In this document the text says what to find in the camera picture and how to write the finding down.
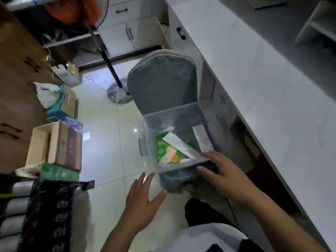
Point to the person's left hand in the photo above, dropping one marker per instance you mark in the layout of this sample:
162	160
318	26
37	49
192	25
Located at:
139	204

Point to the person's right hand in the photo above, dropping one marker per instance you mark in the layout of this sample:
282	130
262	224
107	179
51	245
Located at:
231	181

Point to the person's left thumb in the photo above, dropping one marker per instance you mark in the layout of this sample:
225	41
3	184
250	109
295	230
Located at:
158	199

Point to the person's right thumb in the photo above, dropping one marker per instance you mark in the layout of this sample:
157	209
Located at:
206	172

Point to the clear plastic storage box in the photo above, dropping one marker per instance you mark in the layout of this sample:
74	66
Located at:
173	120

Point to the person's right forearm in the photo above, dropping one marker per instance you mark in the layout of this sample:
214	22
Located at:
278	223

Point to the person's left forearm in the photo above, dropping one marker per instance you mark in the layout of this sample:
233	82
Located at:
128	237

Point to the grey flat card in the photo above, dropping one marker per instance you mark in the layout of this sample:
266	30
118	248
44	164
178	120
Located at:
202	139

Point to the white paper sleeve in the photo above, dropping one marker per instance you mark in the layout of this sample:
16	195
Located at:
181	145

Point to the person's black trousers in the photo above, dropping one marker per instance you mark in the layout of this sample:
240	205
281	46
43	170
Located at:
204	212

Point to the green printed packet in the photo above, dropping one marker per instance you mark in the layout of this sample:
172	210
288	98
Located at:
165	149

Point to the white plastic spoon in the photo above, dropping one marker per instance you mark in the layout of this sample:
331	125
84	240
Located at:
166	129

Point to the person's white shirt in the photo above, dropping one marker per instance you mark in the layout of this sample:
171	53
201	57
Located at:
210	240

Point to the grey padded chair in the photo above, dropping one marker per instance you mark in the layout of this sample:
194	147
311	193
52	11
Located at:
162	81

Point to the green carton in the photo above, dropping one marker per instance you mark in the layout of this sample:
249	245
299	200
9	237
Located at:
59	172

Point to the white counter unit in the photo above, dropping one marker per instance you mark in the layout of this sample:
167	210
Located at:
262	83

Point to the black patterned cloth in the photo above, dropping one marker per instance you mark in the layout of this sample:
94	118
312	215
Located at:
49	217

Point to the clear plastic bottle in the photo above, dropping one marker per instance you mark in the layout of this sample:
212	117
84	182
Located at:
74	123

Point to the small brown cardboard box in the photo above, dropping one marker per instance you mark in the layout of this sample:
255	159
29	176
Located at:
70	102

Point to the open brown cardboard box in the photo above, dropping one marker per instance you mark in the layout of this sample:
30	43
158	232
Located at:
39	144

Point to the teal box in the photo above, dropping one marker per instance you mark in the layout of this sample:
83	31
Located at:
56	111

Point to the black standing fan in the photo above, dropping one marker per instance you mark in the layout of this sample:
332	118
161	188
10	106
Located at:
110	65

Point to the stack of white rolls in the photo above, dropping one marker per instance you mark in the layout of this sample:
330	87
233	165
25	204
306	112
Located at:
13	215

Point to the white plastic bag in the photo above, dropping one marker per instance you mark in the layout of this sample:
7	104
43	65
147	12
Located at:
47	95

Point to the open white carton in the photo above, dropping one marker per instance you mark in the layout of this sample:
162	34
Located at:
67	74

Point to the brown wooden cabinet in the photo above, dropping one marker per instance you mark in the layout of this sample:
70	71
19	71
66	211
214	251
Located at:
18	83

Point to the white low shelf board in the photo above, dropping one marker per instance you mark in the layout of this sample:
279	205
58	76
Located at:
70	39

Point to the white wall shelf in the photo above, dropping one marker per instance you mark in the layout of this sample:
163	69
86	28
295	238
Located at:
319	23

